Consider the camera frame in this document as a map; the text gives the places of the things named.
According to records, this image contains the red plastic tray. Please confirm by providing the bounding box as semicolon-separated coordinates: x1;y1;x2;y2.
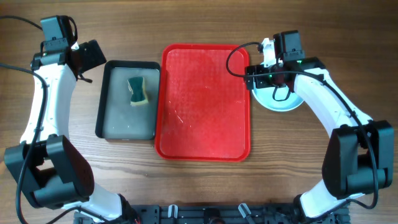
155;44;251;162

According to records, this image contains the light blue plate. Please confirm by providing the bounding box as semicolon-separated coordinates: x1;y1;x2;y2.
252;87;303;112

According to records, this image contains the black water tray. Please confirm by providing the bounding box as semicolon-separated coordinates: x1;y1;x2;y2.
95;60;161;140

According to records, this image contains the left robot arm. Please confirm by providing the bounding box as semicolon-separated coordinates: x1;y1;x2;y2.
4;40;136;223

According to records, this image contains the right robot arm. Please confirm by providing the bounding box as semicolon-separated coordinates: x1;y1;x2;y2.
244;57;394;223

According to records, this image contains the green yellow sponge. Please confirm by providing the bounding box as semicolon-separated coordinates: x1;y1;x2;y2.
127;77;149;106

